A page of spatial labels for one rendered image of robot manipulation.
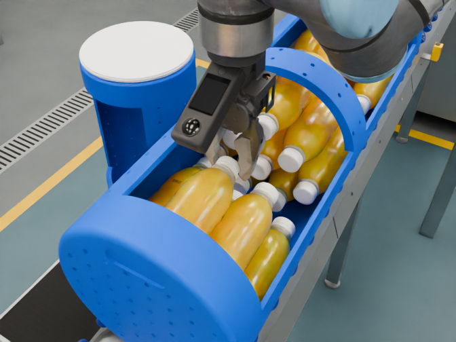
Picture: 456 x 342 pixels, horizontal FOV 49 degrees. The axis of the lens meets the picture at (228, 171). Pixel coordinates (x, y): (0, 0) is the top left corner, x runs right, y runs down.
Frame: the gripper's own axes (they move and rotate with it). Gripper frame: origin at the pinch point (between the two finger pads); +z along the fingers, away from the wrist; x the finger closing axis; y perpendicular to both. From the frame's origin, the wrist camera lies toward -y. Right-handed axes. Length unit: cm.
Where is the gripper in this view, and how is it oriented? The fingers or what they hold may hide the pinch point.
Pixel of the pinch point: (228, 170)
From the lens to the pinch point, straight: 74.5
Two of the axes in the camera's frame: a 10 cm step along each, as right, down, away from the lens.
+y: 4.9, -6.0, 6.3
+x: -8.7, -3.4, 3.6
